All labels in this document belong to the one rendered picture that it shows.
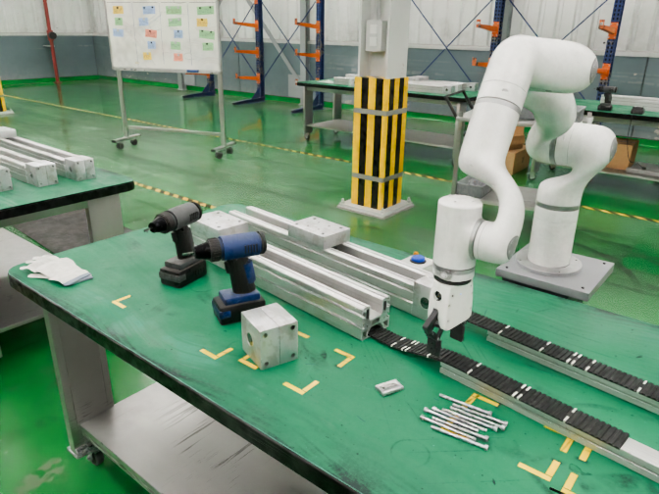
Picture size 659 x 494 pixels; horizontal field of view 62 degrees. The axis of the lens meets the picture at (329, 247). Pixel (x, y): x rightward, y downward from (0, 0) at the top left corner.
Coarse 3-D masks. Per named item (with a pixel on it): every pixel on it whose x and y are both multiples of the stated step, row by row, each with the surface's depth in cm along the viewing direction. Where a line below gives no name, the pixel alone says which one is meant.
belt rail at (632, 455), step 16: (448, 368) 116; (480, 384) 111; (496, 400) 109; (512, 400) 106; (528, 416) 105; (544, 416) 102; (560, 432) 101; (576, 432) 98; (592, 448) 97; (608, 448) 95; (624, 448) 93; (640, 448) 93; (624, 464) 93; (640, 464) 91; (656, 464) 90; (656, 480) 90
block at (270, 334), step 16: (272, 304) 126; (256, 320) 119; (272, 320) 119; (288, 320) 119; (256, 336) 117; (272, 336) 116; (288, 336) 119; (256, 352) 118; (272, 352) 118; (288, 352) 120
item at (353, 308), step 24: (216, 264) 169; (264, 264) 150; (288, 264) 154; (312, 264) 150; (264, 288) 153; (288, 288) 145; (312, 288) 138; (336, 288) 142; (360, 288) 136; (312, 312) 140; (336, 312) 133; (360, 312) 127; (384, 312) 133; (360, 336) 129
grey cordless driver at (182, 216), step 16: (176, 208) 151; (192, 208) 154; (160, 224) 145; (176, 224) 149; (176, 240) 153; (192, 240) 158; (176, 256) 158; (192, 256) 158; (160, 272) 155; (176, 272) 152; (192, 272) 157
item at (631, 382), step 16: (480, 320) 133; (512, 336) 126; (528, 336) 126; (544, 352) 120; (560, 352) 120; (592, 368) 115; (608, 368) 115; (624, 384) 109; (640, 384) 110; (656, 384) 109; (656, 400) 105
